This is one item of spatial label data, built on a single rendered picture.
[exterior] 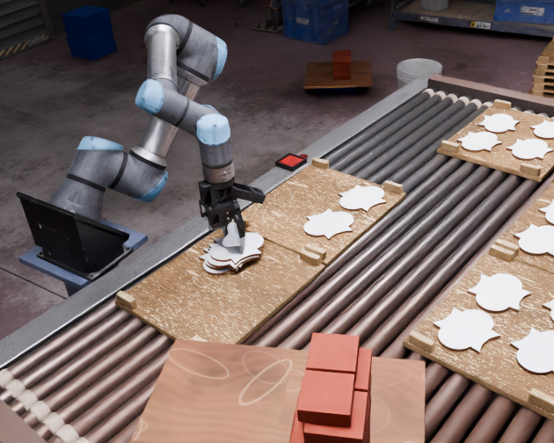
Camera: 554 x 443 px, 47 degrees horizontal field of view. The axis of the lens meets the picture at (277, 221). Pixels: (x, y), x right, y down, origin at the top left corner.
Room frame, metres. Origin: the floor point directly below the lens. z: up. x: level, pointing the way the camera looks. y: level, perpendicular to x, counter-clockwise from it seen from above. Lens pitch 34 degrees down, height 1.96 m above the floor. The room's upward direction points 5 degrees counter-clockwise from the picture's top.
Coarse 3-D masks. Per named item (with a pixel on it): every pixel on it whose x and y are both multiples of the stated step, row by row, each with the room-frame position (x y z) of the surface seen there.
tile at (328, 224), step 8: (312, 216) 1.52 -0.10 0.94; (320, 216) 1.52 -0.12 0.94; (328, 216) 1.52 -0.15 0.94; (336, 216) 1.51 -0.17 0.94; (344, 216) 1.51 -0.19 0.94; (352, 216) 1.51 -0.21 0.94; (312, 224) 1.48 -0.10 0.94; (320, 224) 1.48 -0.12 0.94; (328, 224) 1.48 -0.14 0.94; (336, 224) 1.47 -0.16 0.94; (344, 224) 1.47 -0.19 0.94; (352, 224) 1.48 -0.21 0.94; (312, 232) 1.45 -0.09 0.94; (320, 232) 1.44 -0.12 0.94; (328, 232) 1.44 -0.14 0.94; (336, 232) 1.44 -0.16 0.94; (344, 232) 1.44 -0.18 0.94; (352, 232) 1.44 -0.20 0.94; (328, 240) 1.41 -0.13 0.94
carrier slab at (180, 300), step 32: (192, 256) 1.39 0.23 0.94; (288, 256) 1.36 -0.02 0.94; (160, 288) 1.27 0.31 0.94; (192, 288) 1.26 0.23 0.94; (224, 288) 1.25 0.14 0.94; (256, 288) 1.24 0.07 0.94; (288, 288) 1.23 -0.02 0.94; (160, 320) 1.15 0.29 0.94; (192, 320) 1.14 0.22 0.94; (224, 320) 1.13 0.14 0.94; (256, 320) 1.12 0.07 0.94
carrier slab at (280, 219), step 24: (312, 168) 1.82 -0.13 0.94; (288, 192) 1.68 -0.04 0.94; (312, 192) 1.67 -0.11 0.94; (336, 192) 1.65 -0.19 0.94; (384, 192) 1.63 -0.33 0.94; (264, 216) 1.56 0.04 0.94; (288, 216) 1.55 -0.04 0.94; (360, 216) 1.52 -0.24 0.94; (288, 240) 1.43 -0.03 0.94; (312, 240) 1.42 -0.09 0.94; (336, 240) 1.41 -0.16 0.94
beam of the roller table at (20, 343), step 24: (408, 96) 2.36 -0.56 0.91; (360, 120) 2.18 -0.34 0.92; (312, 144) 2.02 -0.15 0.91; (336, 144) 2.01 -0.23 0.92; (264, 192) 1.72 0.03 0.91; (168, 240) 1.51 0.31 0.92; (192, 240) 1.50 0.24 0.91; (144, 264) 1.41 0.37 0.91; (96, 288) 1.32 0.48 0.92; (120, 288) 1.31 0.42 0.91; (48, 312) 1.24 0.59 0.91; (72, 312) 1.23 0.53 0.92; (24, 336) 1.16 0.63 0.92; (48, 336) 1.15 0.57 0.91; (0, 360) 1.08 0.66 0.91
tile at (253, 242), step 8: (216, 240) 1.40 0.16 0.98; (248, 240) 1.39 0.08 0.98; (256, 240) 1.38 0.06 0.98; (216, 248) 1.36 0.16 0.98; (224, 248) 1.36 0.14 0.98; (232, 248) 1.36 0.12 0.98; (248, 248) 1.35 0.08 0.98; (256, 248) 1.35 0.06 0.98; (216, 256) 1.33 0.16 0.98; (224, 256) 1.33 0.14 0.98; (232, 256) 1.32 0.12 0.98; (240, 256) 1.32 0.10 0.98; (248, 256) 1.32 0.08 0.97
